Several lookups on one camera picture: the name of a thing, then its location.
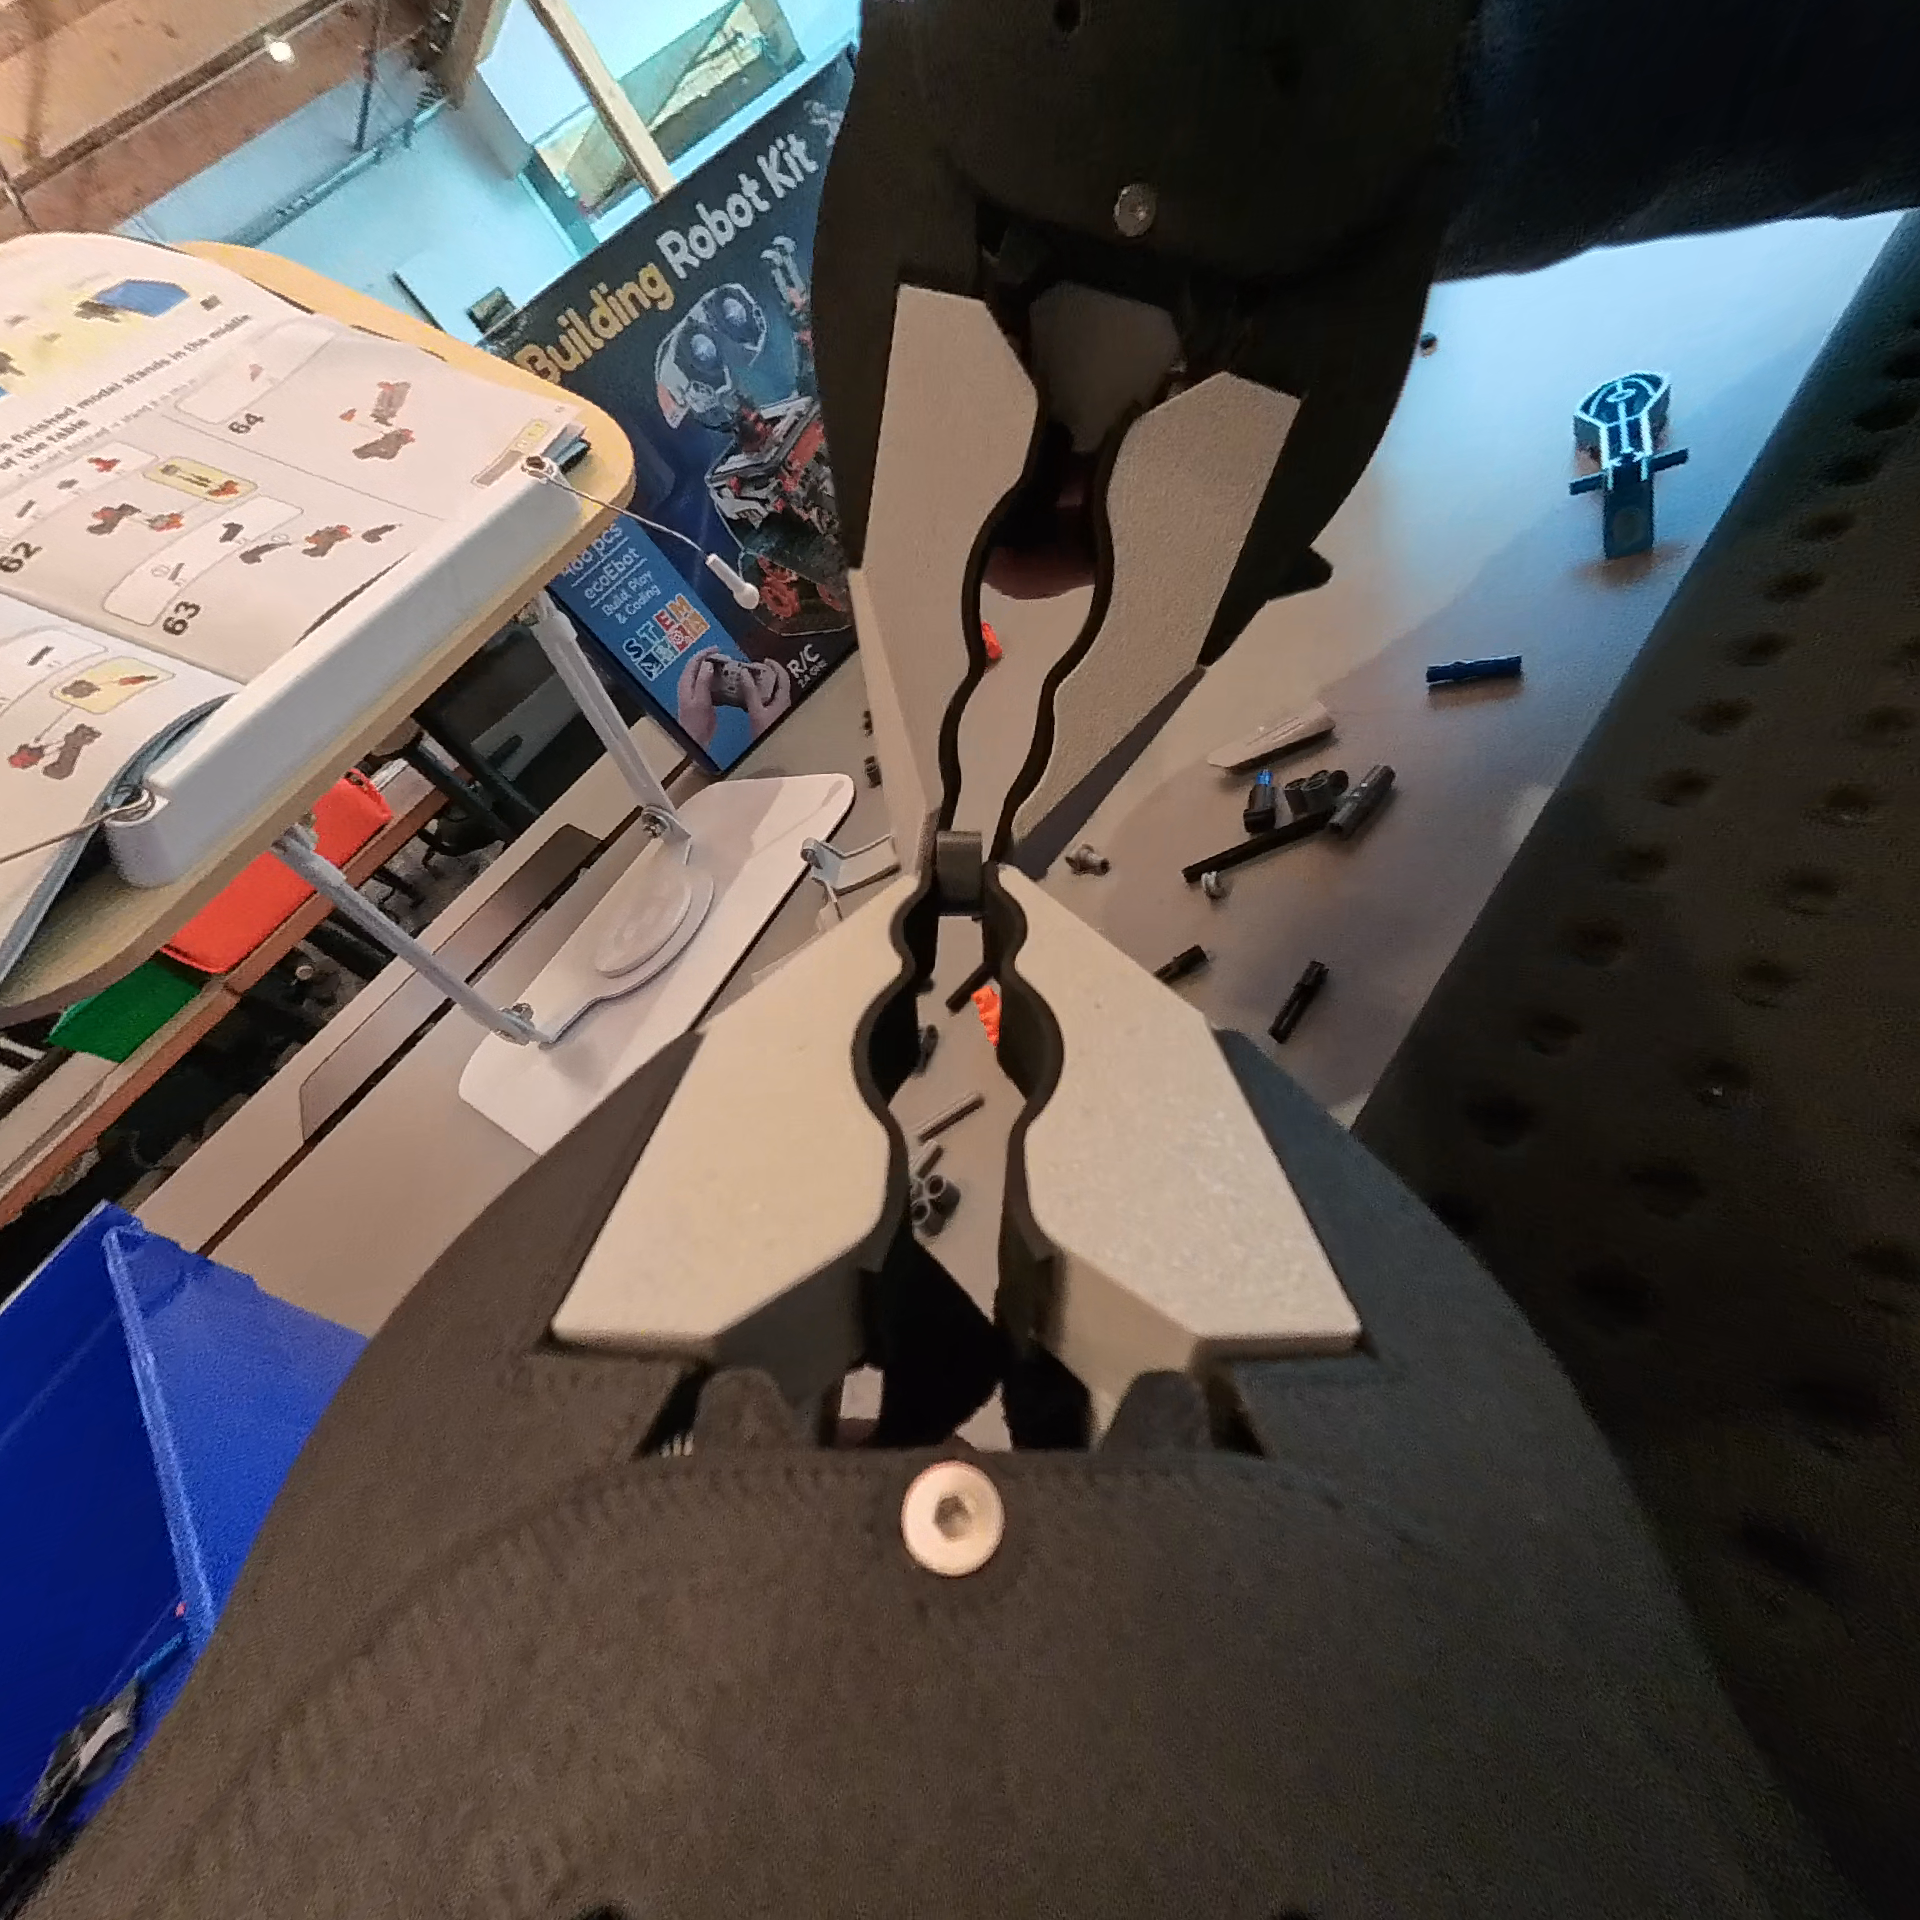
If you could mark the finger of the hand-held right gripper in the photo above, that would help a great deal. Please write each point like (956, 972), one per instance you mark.
(937, 510)
(1186, 558)

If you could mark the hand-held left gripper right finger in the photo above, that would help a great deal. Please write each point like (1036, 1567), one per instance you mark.
(1201, 1201)

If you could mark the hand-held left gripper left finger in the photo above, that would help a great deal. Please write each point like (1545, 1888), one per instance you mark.
(720, 1201)

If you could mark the blue plastic bin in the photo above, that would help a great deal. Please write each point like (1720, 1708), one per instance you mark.
(210, 1412)

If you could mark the light grey long bar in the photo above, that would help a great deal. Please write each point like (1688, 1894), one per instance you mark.
(1274, 741)

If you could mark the black pin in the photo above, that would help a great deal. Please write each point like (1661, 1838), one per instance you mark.
(1297, 1002)

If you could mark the black connector with blue pin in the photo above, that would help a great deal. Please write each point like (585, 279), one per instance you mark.
(1263, 799)

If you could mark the robot kit box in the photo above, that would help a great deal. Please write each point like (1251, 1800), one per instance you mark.
(720, 362)

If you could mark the grey tube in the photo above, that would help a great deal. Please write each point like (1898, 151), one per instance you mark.
(1367, 796)

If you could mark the medium black axle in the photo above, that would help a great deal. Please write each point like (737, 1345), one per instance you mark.
(1263, 851)

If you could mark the blue pin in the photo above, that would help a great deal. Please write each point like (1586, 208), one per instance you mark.
(1470, 674)

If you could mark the white book stand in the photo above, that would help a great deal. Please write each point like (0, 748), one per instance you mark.
(752, 829)

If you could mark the red flat object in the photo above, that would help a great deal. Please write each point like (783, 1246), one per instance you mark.
(284, 871)

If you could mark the green flat object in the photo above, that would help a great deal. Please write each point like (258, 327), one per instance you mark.
(123, 1007)

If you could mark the instruction booklet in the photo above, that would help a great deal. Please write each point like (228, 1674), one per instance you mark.
(210, 510)

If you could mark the light blue frame piece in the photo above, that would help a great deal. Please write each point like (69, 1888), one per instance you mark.
(1623, 452)

